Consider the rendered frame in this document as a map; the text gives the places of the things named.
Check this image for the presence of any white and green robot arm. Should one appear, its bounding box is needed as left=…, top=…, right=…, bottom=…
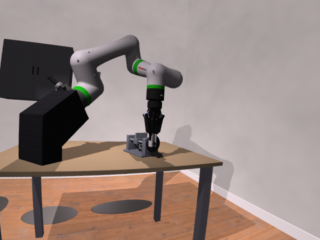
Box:
left=47, top=35, right=183, bottom=108

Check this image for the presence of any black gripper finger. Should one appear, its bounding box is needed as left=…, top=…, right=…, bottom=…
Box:
left=143, top=111, right=156, bottom=147
left=153, top=112, right=165, bottom=147

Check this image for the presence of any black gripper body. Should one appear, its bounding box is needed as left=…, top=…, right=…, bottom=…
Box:
left=147, top=100, right=162, bottom=119

